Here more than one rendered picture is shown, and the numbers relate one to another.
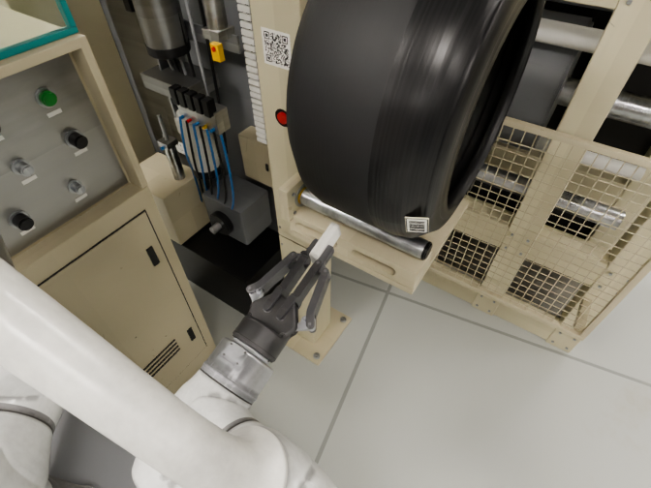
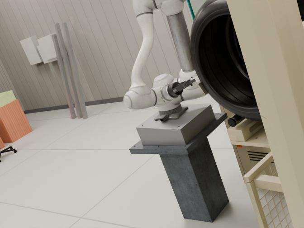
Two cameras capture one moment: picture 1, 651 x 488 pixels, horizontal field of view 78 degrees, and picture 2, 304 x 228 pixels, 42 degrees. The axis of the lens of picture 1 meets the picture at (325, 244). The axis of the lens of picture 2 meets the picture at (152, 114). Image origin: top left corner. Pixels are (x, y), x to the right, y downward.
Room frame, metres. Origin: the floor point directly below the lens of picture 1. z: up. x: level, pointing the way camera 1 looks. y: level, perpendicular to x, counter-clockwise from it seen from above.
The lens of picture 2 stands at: (0.88, -1.89, 1.56)
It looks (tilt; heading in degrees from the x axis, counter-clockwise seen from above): 16 degrees down; 111
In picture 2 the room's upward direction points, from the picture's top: 21 degrees counter-clockwise
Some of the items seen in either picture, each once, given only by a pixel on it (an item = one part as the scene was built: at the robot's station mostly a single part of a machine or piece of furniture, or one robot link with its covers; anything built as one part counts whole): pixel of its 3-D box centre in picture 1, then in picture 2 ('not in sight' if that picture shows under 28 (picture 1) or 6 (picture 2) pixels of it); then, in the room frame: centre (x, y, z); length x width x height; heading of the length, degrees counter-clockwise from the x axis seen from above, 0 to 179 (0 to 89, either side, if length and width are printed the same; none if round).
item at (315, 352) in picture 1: (310, 325); not in sight; (0.92, 0.07, 0.01); 0.27 x 0.27 x 0.02; 56
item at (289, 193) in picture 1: (328, 165); not in sight; (0.90, -0.01, 0.90); 0.40 x 0.03 x 0.10; 146
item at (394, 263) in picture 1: (356, 238); (257, 117); (0.68, -0.08, 0.83); 0.36 x 0.09 x 0.06; 56
